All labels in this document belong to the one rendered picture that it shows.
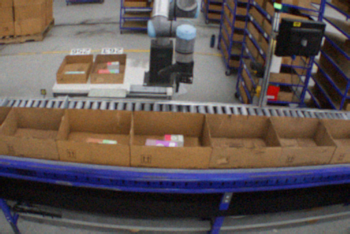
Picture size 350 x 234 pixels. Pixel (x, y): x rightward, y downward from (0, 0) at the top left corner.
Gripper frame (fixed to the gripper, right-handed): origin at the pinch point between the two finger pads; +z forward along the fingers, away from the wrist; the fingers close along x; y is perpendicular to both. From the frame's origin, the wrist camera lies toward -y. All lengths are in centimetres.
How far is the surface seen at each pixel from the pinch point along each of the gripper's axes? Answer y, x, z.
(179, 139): 5.1, -0.2, 27.0
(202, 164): 13.7, -21.6, 26.4
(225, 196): 29, -28, 45
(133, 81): -18, 97, 45
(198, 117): 15.6, 7.0, 17.6
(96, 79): -48, 93, 42
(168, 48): 7, 90, 12
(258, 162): 44, -24, 25
